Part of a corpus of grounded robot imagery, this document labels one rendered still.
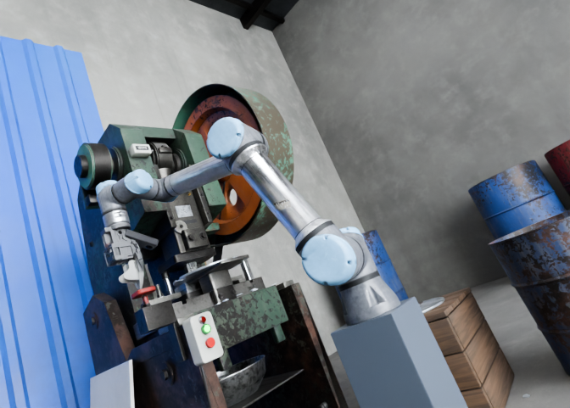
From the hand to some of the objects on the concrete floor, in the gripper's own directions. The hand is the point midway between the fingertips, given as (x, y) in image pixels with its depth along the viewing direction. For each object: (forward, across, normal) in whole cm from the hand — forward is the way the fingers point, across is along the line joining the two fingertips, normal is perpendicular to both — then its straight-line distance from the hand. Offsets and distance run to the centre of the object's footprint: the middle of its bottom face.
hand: (141, 285), depth 116 cm
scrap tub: (+78, +87, +105) cm, 157 cm away
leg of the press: (+78, -37, +60) cm, 105 cm away
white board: (+78, -58, -1) cm, 97 cm away
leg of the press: (+78, -37, +6) cm, 86 cm away
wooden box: (+78, +33, +84) cm, 119 cm away
